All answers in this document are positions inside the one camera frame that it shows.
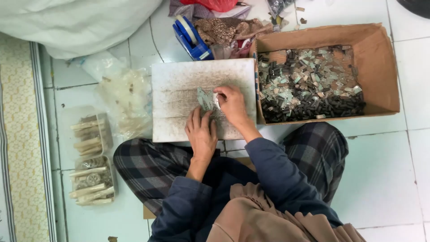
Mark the brown cardboard box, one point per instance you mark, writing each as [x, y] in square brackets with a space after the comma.
[376, 67]

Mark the dark round object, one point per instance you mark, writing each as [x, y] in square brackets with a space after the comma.
[416, 6]

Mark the beige headscarf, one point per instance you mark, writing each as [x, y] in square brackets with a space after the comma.
[268, 218]

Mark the red plastic bag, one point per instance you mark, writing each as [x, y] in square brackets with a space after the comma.
[211, 4]

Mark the white scuffed work board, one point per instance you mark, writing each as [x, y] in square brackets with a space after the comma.
[178, 90]

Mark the plaid trousers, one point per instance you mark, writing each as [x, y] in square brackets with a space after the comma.
[315, 151]

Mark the person's right hand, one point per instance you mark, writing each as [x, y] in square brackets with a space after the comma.
[235, 106]

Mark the heap of small metal parts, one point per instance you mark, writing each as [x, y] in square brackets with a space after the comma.
[309, 84]

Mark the fan of grey metal plates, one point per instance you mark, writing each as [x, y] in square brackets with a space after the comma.
[205, 99]

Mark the clear tub of rolls and rings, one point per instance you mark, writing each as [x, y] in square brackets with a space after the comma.
[92, 183]

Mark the blue tape dispenser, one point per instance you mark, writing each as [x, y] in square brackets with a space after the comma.
[191, 40]

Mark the brown patterned cloth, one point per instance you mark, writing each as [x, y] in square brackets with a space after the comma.
[225, 30]

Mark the clear crumpled plastic bag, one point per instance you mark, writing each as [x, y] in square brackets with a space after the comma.
[124, 100]

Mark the pink and white plastic bag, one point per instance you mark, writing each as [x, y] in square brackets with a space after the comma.
[231, 50]

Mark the large white sack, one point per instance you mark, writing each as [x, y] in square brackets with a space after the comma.
[77, 23]

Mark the cream patterned floor mat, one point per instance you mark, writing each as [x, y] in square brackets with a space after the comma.
[20, 151]

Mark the clear bag of dark parts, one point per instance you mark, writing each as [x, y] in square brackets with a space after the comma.
[278, 6]

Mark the clear tub of cream rolls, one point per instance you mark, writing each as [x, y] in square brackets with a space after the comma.
[89, 134]

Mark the small white piece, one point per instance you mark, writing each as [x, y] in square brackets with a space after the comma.
[217, 102]

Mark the grey patterned cloth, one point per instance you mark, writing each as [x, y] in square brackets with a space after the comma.
[181, 8]

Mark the person's left hand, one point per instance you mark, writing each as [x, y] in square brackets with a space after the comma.
[201, 141]

